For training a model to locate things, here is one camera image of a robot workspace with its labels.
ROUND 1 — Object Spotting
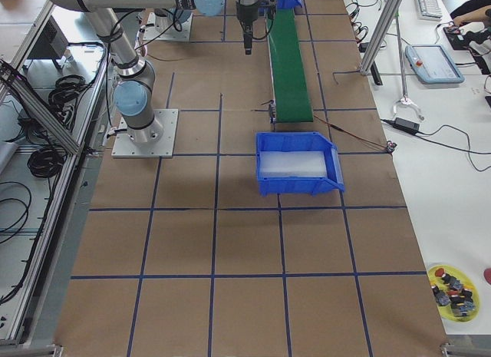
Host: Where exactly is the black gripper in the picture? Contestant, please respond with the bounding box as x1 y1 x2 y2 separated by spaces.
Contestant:
236 0 262 55

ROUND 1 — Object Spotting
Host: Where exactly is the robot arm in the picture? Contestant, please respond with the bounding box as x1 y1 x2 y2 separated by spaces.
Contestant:
50 0 226 144

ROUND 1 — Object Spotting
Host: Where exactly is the green conveyor belt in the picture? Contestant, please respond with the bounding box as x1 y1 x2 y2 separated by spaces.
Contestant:
268 9 314 124

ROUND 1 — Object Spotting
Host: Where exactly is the white foam pad right bin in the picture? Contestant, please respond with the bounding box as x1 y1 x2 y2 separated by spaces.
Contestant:
259 151 328 177

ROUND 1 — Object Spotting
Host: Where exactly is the blue right bin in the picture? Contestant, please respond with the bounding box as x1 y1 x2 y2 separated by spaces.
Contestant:
255 132 345 196

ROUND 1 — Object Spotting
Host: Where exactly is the white keyboard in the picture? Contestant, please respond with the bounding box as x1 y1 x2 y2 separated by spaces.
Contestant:
415 0 443 21

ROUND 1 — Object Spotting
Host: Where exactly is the black power adapter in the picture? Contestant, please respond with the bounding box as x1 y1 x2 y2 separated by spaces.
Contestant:
393 117 420 135

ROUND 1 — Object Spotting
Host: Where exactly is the teach pendant tablet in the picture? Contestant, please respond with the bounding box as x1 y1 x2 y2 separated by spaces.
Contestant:
404 45 465 84

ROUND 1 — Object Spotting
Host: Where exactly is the yellow plate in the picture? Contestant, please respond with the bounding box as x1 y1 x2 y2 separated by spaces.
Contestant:
427 264 480 322

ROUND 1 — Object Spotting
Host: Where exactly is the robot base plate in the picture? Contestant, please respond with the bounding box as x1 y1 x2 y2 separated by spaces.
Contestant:
111 109 179 158

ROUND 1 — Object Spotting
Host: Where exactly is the aluminium frame post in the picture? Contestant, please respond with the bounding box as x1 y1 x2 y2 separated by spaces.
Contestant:
359 0 402 75

